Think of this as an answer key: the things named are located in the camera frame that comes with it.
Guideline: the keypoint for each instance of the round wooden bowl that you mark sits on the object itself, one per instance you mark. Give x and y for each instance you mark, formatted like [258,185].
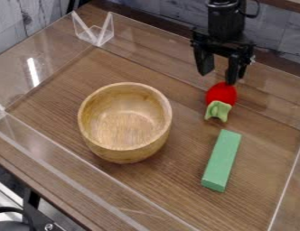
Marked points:
[124,120]

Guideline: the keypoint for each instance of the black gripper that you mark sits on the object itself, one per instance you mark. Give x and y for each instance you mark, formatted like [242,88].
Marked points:
[224,27]

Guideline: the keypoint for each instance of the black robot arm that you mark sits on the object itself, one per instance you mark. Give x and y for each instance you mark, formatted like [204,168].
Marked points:
[241,45]

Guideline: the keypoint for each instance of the black metal table leg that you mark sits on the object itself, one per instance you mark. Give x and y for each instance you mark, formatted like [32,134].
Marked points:
[47,218]

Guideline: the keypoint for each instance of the red plush fruit green leaf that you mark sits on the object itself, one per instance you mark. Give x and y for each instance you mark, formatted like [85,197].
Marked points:
[220,98]

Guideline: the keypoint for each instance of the green rectangular block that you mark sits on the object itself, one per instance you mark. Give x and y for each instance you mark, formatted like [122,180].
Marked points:
[218,167]

